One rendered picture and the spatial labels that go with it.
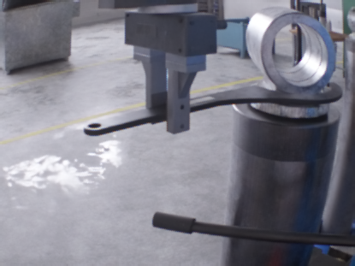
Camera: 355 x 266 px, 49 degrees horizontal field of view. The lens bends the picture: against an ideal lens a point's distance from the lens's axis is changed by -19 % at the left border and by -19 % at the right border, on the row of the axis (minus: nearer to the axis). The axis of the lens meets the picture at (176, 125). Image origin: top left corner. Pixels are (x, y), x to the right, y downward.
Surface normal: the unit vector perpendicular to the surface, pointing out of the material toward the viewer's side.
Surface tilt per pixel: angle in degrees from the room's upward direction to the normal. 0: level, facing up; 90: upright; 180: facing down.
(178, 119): 90
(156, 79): 90
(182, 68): 90
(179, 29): 90
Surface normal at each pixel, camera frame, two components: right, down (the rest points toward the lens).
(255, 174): -0.69, 0.24
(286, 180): -0.18, 0.33
